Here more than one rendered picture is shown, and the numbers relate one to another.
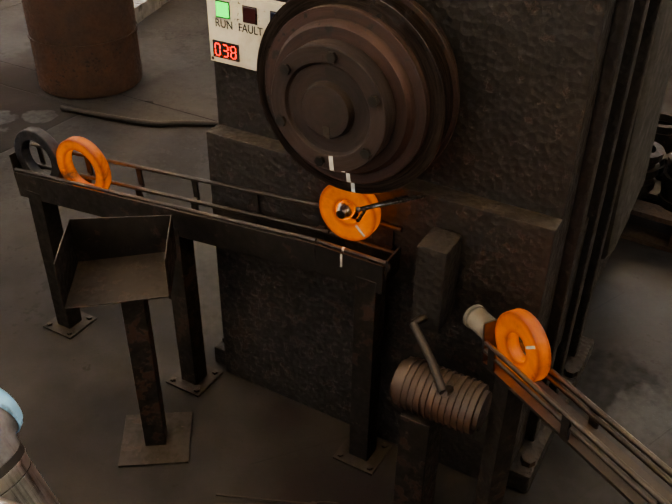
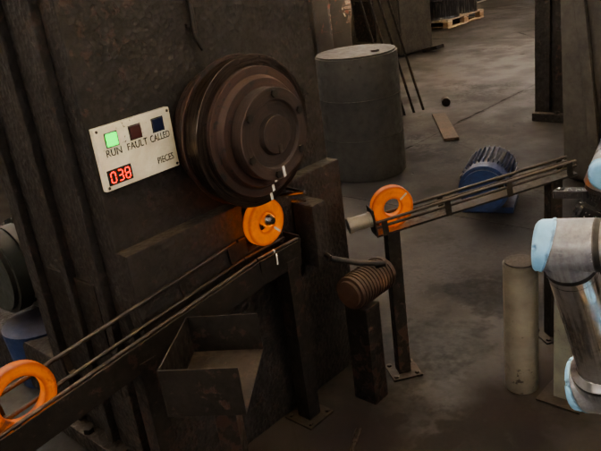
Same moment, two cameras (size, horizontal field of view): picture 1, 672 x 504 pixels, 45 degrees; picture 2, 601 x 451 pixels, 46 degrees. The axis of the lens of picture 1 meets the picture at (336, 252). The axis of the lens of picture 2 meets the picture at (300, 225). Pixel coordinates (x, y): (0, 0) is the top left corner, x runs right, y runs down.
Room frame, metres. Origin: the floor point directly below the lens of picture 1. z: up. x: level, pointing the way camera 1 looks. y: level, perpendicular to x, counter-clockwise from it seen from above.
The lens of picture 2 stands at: (0.96, 2.02, 1.64)
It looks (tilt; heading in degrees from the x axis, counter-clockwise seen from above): 22 degrees down; 286
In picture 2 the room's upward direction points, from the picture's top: 8 degrees counter-clockwise
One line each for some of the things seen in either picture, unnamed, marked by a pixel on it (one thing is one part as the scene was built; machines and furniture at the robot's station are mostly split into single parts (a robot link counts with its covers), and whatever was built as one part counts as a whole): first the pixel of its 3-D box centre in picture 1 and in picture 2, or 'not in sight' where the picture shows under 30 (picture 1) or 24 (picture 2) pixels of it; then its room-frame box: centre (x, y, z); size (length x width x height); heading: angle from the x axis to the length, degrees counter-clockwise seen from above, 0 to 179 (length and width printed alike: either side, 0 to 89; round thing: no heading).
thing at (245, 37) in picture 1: (252, 34); (137, 148); (1.93, 0.21, 1.15); 0.26 x 0.02 x 0.18; 61
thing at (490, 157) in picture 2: not in sight; (490, 177); (0.93, -2.20, 0.17); 0.57 x 0.31 x 0.34; 81
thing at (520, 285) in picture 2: not in sight; (520, 325); (0.85, -0.31, 0.26); 0.12 x 0.12 x 0.52
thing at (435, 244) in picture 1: (436, 279); (312, 231); (1.56, -0.24, 0.68); 0.11 x 0.08 x 0.24; 151
